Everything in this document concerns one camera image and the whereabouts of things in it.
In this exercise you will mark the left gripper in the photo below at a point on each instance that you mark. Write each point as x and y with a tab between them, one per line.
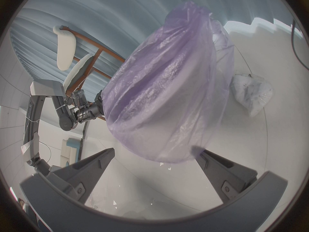
95	111

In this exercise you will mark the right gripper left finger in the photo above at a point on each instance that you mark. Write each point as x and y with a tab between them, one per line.
84	175

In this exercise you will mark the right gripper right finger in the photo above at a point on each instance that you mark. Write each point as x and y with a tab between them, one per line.
224	177

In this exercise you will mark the purple plastic bag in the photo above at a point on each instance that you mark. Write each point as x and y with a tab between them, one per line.
149	69

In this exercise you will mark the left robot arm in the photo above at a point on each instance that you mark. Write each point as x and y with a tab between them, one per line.
45	88

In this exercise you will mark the white cushioned wooden chair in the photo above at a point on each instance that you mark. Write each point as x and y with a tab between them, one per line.
64	49

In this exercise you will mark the pale blue curtain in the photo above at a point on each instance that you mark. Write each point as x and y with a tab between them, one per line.
108	20

